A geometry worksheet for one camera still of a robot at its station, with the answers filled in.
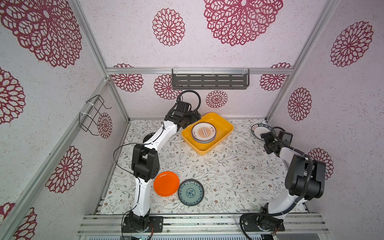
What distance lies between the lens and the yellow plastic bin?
99 cm

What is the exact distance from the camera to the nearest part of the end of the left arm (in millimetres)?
697

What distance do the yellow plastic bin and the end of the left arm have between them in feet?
0.11
